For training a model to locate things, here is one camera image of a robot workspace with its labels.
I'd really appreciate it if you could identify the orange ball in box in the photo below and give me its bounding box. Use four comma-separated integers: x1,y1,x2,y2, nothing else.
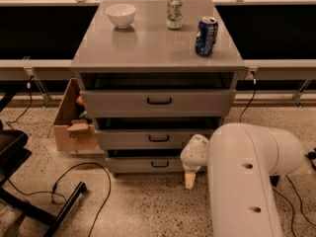
76,96,84,106

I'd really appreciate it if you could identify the grey top drawer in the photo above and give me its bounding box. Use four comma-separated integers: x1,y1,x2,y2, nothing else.
80,90,235,118

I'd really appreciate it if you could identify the blue soda can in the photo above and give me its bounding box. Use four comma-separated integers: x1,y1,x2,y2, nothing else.
196,16,218,56

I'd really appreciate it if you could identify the white green soda can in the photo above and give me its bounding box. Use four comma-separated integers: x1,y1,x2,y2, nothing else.
167,0,183,30

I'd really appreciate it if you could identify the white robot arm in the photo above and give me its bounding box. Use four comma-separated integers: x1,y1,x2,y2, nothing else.
181,123,304,237

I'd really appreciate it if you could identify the black cable left wall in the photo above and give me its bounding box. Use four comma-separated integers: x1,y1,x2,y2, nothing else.
4,75,36,130

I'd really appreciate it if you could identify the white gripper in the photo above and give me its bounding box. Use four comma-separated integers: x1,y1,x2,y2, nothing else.
180,134,208,190

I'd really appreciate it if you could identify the black cable left floor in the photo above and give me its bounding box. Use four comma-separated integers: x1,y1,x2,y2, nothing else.
6,162,113,237

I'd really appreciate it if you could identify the grey bottom drawer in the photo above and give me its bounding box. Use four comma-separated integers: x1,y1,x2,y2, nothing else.
106,157,183,174

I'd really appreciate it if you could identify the grey middle drawer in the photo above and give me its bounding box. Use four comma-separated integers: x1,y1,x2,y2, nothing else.
96,128,214,150

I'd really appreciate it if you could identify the black power adapter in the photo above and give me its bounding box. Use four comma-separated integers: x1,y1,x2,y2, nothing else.
270,176,279,187

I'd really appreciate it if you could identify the black cable far right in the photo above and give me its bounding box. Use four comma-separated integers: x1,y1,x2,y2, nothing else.
271,148,316,237

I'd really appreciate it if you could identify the black cable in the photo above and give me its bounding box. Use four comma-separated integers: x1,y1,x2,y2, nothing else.
271,148,316,237
238,79,258,123

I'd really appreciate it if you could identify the white bowl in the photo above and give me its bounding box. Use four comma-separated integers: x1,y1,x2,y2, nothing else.
106,4,136,29

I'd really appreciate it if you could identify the grey drawer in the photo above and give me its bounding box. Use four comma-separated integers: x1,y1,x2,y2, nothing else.
96,128,214,150
106,157,183,174
80,90,235,118

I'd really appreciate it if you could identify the black chair base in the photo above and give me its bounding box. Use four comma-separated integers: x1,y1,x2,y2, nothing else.
0,92,88,237

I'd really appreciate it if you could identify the grey drawer cabinet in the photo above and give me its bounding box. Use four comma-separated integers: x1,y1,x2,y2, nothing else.
69,0,248,177

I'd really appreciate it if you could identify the cardboard box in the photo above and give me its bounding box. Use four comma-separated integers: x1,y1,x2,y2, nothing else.
53,78,98,151

